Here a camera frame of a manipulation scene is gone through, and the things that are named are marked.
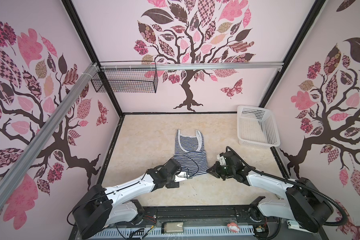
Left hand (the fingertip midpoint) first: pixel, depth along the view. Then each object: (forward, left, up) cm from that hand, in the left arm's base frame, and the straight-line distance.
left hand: (175, 175), depth 84 cm
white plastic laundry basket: (+38, -61, -2) cm, 72 cm away
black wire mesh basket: (+76, +42, +13) cm, 88 cm away
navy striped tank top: (+15, -9, -2) cm, 18 cm away
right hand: (+2, -18, +3) cm, 18 cm away
